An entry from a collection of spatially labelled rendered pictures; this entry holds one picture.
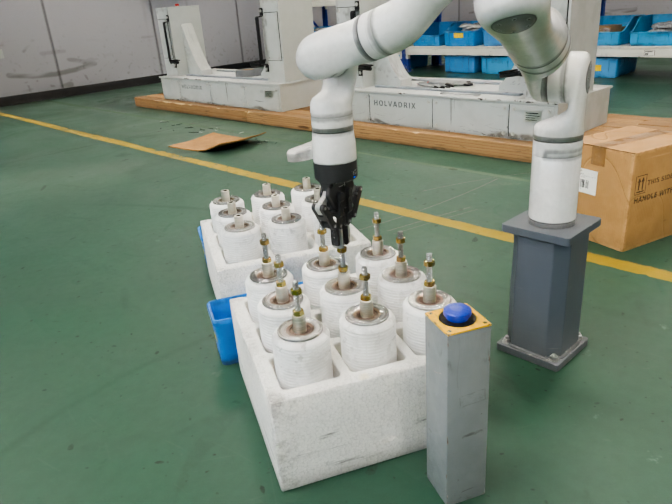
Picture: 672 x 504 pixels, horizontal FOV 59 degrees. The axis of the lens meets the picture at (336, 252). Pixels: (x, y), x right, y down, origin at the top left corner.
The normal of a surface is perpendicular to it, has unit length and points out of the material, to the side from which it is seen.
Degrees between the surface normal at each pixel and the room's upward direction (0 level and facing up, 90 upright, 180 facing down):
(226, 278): 90
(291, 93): 90
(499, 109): 90
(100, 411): 0
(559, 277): 90
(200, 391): 0
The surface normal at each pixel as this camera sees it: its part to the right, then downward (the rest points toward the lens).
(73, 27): 0.70, 0.23
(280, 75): -0.72, 0.32
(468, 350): 0.32, 0.35
